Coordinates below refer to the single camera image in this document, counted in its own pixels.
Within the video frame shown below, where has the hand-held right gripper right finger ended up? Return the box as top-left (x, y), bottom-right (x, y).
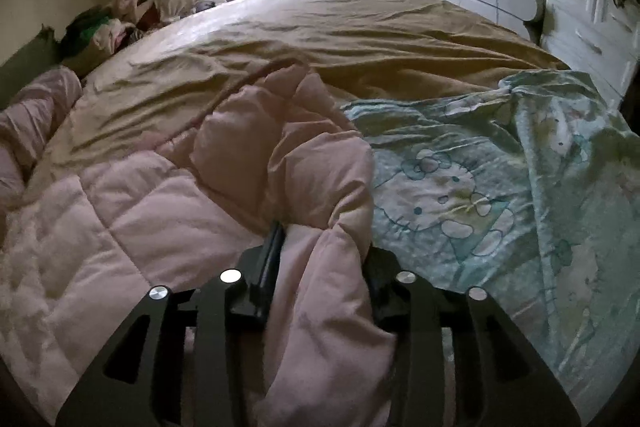
top-left (362, 246), bottom-right (583, 427)

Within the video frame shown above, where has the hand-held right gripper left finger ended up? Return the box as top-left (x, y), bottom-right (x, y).
top-left (55, 221), bottom-right (288, 427)

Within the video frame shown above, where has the pink quilted blanket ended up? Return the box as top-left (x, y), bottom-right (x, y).
top-left (0, 66), bottom-right (402, 427)

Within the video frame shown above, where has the pile of clothes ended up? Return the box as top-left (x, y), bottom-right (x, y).
top-left (59, 0), bottom-right (167, 58)

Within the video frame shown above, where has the teal cartoon printed blanket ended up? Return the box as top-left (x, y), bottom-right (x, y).
top-left (340, 69), bottom-right (637, 414)

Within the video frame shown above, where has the bed with tan sheet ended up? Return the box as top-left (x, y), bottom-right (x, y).
top-left (22, 0), bottom-right (572, 208)

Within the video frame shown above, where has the pink duvet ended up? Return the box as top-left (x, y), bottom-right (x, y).
top-left (0, 69), bottom-right (84, 208)

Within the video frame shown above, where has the grey headboard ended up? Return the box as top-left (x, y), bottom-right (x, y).
top-left (0, 24), bottom-right (65, 108)

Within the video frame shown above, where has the white dresser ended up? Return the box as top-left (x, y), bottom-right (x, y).
top-left (541, 0), bottom-right (640, 108)

